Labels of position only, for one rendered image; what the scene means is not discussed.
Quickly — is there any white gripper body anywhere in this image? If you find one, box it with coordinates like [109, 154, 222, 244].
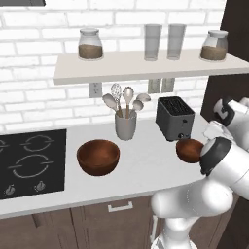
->
[202, 120, 233, 142]

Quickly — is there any black hob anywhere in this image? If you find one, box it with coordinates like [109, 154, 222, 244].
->
[0, 128, 68, 201]

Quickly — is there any grey hob knob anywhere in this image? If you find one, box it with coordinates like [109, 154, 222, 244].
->
[34, 180, 47, 193]
[3, 184, 16, 197]

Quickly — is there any glass jar with brown filling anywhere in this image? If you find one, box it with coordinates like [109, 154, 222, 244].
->
[78, 27, 104, 61]
[199, 29, 229, 62]

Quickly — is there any grey wall switch plate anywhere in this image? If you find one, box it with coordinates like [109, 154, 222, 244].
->
[160, 77, 176, 93]
[147, 78, 162, 94]

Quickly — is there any white drawer handle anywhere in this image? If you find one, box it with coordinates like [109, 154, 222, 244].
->
[107, 200, 134, 214]

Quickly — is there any white wall shelf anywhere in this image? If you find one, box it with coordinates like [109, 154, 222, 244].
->
[53, 49, 249, 87]

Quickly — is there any grey utensil pot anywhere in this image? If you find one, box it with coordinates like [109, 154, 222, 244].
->
[114, 108, 138, 141]

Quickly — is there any dark range hood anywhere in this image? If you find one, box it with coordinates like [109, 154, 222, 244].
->
[0, 0, 47, 8]

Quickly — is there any small brown wooden bowl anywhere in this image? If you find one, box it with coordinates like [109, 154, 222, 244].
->
[175, 138, 205, 164]

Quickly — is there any clear drinking glass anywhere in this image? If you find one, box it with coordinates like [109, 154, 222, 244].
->
[143, 23, 162, 62]
[166, 23, 187, 61]

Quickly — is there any brown cupboard door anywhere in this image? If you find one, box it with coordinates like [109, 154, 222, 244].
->
[0, 208, 74, 249]

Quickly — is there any dark grey toaster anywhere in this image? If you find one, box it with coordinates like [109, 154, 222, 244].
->
[155, 95, 196, 143]

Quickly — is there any white wall outlet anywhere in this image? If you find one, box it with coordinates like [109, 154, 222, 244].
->
[89, 82, 103, 99]

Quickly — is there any large brown wooden bowl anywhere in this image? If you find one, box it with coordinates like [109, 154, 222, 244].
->
[76, 139, 122, 177]

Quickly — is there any brown drawer front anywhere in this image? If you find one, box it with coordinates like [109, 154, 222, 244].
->
[70, 195, 157, 249]

